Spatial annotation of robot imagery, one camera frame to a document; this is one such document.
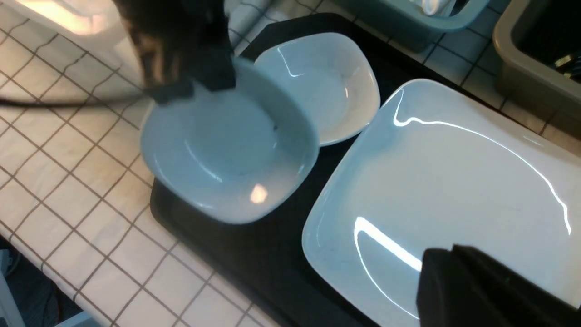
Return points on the white small bowl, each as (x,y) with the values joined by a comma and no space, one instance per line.
(234,155)
(331,78)

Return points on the white checkered tablecloth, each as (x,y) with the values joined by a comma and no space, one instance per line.
(75,191)

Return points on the brown plastic bin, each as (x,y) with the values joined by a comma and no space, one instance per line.
(538,42)

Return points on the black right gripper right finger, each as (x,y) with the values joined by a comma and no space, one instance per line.
(465,287)

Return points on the black serving tray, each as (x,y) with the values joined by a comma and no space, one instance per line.
(264,259)

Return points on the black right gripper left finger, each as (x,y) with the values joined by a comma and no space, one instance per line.
(179,43)

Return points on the teal plastic bin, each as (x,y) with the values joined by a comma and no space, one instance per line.
(405,22)

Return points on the large white square plate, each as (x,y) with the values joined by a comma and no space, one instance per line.
(432,169)

